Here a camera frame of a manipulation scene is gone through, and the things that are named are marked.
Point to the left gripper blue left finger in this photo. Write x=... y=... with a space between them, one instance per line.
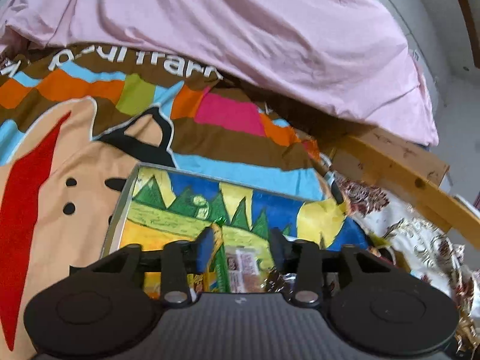
x=204 y=243

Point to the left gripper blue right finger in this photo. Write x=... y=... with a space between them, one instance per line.
x=280 y=249

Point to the yellow snack packet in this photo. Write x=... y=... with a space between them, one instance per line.
x=215 y=279

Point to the clear biscuit bar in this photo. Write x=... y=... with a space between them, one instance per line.
x=243 y=270

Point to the grey tray with dinosaur print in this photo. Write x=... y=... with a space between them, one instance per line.
x=159 y=205

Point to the floral white satin quilt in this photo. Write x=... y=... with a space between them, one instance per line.
x=383 y=224

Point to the colourful monkey blanket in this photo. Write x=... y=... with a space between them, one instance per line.
x=76 y=122

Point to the pink bed sheet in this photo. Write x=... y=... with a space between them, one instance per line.
x=347 y=58

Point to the wooden bed rail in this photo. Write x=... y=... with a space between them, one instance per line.
x=379 y=158

